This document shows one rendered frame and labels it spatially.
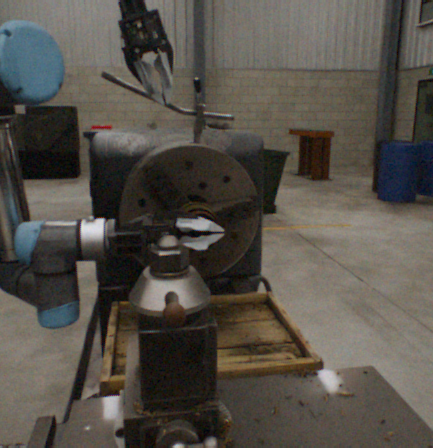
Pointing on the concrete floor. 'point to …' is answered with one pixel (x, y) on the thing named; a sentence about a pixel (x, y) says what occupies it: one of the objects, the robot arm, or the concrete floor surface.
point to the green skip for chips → (274, 160)
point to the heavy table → (314, 153)
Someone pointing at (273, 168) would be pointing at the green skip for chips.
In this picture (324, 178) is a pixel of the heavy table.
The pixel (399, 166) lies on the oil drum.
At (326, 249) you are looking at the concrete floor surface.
